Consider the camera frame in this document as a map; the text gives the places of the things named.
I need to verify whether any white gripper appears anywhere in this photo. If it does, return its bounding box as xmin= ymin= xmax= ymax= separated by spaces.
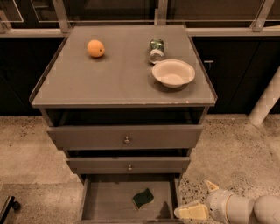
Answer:
xmin=174 ymin=179 xmax=233 ymax=224

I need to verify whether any green yellow sponge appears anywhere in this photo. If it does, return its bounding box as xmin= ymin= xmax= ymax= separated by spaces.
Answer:
xmin=131 ymin=188 xmax=154 ymax=210

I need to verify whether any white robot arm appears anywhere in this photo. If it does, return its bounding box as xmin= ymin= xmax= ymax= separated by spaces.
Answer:
xmin=180 ymin=74 xmax=280 ymax=224

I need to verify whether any grey middle drawer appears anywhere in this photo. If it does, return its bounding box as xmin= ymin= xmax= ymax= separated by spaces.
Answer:
xmin=66 ymin=157 xmax=190 ymax=174

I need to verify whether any grey top drawer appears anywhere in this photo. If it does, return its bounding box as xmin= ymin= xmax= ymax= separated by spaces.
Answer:
xmin=47 ymin=125 xmax=202 ymax=151

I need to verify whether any grey drawer cabinet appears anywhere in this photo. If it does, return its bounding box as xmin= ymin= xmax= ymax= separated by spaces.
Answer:
xmin=28 ymin=24 xmax=218 ymax=224

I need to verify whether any round metal top knob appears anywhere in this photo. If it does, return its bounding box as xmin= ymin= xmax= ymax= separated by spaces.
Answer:
xmin=123 ymin=136 xmax=130 ymax=144

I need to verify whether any white paper bowl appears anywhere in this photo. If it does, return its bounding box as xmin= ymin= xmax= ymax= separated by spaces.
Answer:
xmin=151 ymin=59 xmax=195 ymax=88

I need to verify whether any orange fruit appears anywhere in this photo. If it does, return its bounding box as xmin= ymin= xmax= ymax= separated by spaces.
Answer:
xmin=87 ymin=39 xmax=105 ymax=58

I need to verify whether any black caster wheel base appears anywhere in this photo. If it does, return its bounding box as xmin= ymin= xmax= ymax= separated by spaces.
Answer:
xmin=0 ymin=195 xmax=21 ymax=224

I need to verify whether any metal railing frame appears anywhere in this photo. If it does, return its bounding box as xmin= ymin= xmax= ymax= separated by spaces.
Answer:
xmin=0 ymin=0 xmax=280 ymax=37

